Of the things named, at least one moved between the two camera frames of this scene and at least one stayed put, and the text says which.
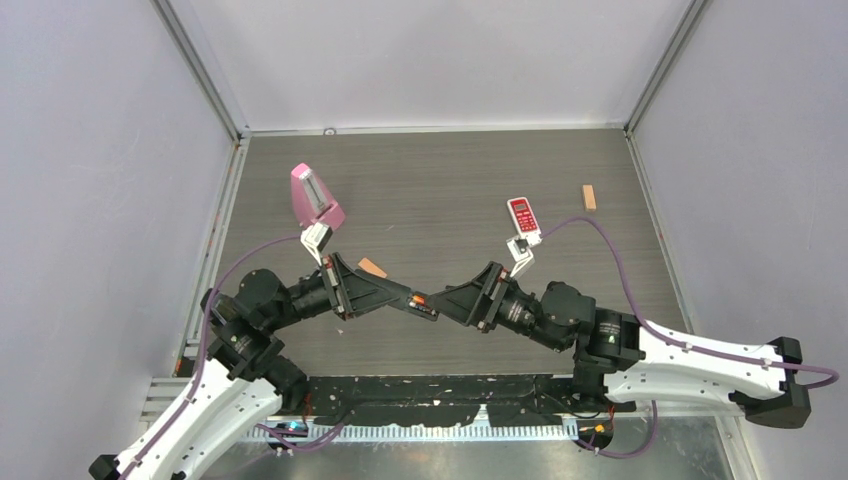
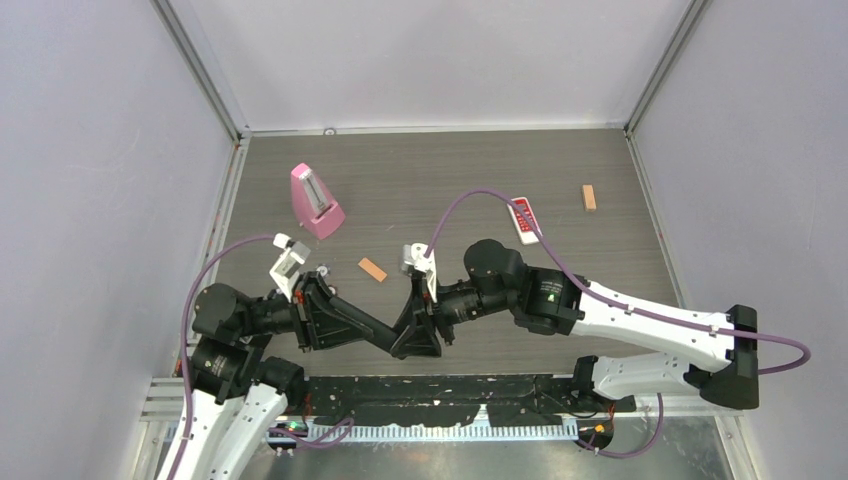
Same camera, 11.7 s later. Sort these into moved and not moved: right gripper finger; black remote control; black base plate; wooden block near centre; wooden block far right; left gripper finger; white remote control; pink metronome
Moved: left gripper finger; black remote control; right gripper finger
Not moved: white remote control; black base plate; pink metronome; wooden block near centre; wooden block far right
